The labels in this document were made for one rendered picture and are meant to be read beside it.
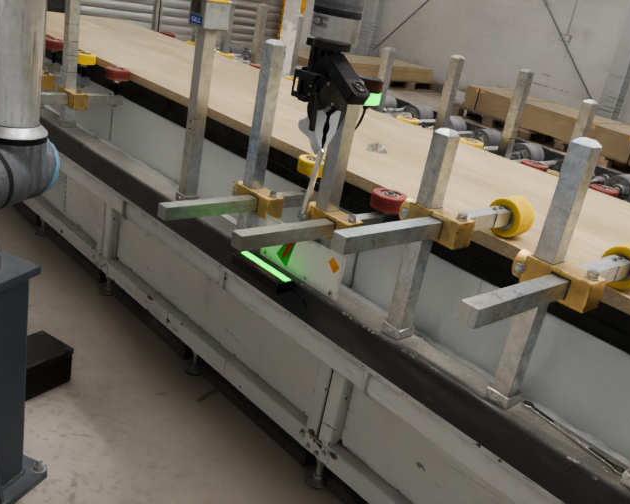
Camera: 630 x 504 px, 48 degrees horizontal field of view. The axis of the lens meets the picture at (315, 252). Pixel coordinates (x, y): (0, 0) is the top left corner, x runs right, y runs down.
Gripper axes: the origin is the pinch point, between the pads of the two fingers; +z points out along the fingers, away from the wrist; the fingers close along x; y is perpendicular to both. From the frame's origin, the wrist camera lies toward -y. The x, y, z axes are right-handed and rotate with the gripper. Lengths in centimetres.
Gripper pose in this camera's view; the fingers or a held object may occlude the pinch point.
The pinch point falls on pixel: (320, 149)
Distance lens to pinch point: 137.2
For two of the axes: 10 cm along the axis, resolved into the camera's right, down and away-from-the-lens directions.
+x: -7.3, 1.3, -6.7
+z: -1.8, 9.1, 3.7
